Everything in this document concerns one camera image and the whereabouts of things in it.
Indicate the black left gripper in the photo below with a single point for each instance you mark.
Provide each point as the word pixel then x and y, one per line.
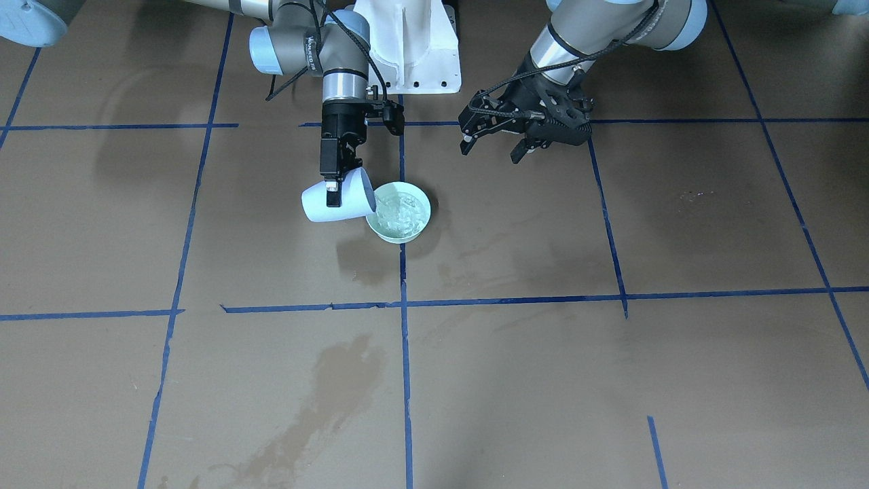
pixel 523 87

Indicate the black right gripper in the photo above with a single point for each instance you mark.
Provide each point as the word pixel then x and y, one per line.
pixel 339 121

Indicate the light blue plastic cup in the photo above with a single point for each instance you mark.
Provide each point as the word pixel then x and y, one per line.
pixel 329 200

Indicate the mint green plastic bowl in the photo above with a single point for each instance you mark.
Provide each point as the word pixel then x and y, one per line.
pixel 401 214

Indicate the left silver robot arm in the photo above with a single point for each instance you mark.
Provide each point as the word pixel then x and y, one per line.
pixel 579 33

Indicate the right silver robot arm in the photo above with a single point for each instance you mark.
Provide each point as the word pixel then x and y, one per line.
pixel 299 38

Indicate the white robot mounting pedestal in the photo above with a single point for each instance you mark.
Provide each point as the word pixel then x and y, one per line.
pixel 414 45

